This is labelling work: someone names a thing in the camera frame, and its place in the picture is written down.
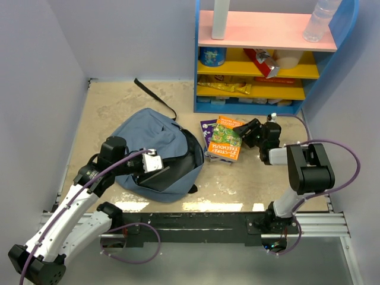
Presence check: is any white tall bottle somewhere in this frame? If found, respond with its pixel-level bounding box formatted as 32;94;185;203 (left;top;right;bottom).
211;0;230;40

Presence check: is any red flat box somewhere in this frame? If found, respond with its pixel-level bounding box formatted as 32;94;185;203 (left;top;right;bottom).
254;77;296;85

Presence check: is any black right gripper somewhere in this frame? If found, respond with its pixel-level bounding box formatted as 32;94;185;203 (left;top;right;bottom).
233;119;265;148

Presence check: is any orange treehouse book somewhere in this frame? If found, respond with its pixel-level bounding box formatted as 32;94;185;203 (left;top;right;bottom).
207;116;243;162

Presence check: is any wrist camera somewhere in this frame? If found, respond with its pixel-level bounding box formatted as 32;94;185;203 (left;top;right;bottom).
142;149;163;173
267;113;277;123

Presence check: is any white round container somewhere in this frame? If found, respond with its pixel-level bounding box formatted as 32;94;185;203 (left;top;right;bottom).
273;50;303;69

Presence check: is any blue fabric backpack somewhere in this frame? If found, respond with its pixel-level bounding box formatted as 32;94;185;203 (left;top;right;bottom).
111;78;205;204

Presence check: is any aluminium rail frame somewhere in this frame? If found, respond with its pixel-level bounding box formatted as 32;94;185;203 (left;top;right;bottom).
22;175;365;285

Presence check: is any blue snack can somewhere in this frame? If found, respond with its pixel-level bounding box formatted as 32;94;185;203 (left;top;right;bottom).
199;47;227;67

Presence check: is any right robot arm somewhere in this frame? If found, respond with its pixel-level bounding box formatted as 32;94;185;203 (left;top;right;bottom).
233;115;335;233

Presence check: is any blue bottom book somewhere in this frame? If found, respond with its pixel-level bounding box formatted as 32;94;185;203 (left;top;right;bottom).
204;147;232;164

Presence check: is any red silver snack box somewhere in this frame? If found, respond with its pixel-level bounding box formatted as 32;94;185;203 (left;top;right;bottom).
243;48;280;78

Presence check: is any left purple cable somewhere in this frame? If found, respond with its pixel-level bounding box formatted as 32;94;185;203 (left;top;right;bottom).
19;150;161;285

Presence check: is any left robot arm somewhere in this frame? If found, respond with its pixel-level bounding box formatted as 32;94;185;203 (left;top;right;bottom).
8;137;155;284

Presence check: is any yellow chips bag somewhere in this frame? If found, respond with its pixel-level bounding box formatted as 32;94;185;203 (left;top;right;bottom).
197;74;252;94

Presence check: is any clear plastic water bottle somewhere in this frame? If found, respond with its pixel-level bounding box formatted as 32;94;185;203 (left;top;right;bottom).
303;0;342;42

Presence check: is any purple book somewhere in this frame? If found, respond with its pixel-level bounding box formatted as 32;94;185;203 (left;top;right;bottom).
200;119;217;155

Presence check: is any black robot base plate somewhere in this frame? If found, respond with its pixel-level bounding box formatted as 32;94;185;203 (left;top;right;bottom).
106;211;299;248

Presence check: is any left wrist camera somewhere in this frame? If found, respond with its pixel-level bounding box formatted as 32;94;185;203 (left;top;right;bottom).
142;149;163;173

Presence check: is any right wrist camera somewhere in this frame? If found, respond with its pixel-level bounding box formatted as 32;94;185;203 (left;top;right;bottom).
267;113;277;123

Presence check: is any blue wooden shelf unit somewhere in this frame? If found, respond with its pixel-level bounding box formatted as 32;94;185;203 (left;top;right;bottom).
194;1;359;115

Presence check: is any dark blue book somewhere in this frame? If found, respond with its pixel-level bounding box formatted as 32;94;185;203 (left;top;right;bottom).
137;166;170;192

